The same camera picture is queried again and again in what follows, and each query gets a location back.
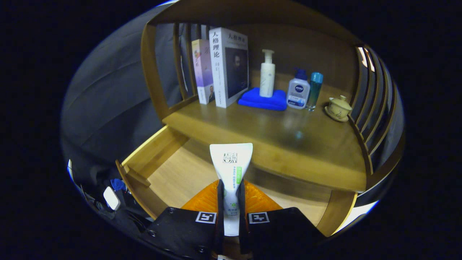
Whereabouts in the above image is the blue folded cloth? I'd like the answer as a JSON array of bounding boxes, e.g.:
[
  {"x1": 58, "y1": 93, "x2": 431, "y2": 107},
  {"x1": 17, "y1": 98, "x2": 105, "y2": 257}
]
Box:
[{"x1": 237, "y1": 87, "x2": 288, "y2": 111}]

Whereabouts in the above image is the white bottle with blue cap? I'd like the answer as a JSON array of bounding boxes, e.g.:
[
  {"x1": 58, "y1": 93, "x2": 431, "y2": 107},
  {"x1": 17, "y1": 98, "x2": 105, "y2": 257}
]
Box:
[{"x1": 286, "y1": 68, "x2": 311, "y2": 110}]

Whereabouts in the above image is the purple book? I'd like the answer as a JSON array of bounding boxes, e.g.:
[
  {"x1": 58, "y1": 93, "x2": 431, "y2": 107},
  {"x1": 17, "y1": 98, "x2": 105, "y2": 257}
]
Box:
[{"x1": 192, "y1": 39, "x2": 215, "y2": 105}]

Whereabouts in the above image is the white pump bottle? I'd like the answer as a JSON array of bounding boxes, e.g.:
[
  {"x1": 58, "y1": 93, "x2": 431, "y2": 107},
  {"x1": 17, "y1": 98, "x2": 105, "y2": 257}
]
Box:
[{"x1": 260, "y1": 49, "x2": 276, "y2": 98}]

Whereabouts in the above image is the thick white book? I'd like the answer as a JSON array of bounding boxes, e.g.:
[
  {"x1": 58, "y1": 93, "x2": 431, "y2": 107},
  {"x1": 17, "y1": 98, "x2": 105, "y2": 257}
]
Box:
[{"x1": 209, "y1": 27, "x2": 249, "y2": 108}]

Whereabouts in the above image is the small white device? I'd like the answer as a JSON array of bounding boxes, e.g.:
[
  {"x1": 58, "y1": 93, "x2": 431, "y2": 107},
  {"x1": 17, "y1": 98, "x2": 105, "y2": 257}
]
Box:
[{"x1": 103, "y1": 186, "x2": 121, "y2": 211}]

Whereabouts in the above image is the black backdrop cloth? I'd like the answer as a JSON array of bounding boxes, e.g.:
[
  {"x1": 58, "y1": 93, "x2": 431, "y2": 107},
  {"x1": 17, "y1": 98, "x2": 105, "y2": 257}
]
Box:
[{"x1": 61, "y1": 4, "x2": 197, "y2": 188}]

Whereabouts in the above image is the brown wooden cabinet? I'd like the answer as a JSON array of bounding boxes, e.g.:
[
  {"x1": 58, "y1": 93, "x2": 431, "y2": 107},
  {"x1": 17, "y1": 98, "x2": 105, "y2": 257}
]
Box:
[{"x1": 140, "y1": 0, "x2": 405, "y2": 203}]

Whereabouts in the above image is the white toothpaste tube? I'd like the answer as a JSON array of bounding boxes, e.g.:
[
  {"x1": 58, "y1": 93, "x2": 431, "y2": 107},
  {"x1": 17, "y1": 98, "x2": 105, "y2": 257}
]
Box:
[{"x1": 209, "y1": 143, "x2": 253, "y2": 237}]

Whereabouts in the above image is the beige lidded teacup with saucer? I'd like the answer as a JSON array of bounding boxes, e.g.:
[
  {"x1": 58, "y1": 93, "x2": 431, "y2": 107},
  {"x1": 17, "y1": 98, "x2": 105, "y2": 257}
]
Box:
[{"x1": 324, "y1": 95, "x2": 353, "y2": 122}]

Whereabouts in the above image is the slim teal bottle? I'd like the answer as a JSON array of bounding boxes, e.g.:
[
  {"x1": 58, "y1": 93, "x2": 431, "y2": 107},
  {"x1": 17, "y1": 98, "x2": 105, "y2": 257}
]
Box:
[{"x1": 306, "y1": 72, "x2": 324, "y2": 112}]

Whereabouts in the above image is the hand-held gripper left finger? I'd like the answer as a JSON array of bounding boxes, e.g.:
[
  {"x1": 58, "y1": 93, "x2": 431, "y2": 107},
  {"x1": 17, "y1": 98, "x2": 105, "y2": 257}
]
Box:
[{"x1": 144, "y1": 179, "x2": 225, "y2": 259}]

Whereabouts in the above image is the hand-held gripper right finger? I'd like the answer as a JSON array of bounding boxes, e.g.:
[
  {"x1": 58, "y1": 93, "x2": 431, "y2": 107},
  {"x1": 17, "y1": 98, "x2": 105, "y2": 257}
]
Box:
[{"x1": 236, "y1": 179, "x2": 325, "y2": 259}]

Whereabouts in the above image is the wooden drawer with black knob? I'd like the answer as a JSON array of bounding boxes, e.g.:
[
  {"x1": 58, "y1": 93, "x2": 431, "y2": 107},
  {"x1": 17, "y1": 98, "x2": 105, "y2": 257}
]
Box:
[{"x1": 115, "y1": 125, "x2": 358, "y2": 238}]

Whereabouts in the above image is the wooden countertop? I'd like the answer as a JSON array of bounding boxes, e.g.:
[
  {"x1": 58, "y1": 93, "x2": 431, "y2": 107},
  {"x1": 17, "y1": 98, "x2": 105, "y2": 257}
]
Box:
[{"x1": 162, "y1": 81, "x2": 367, "y2": 192}]

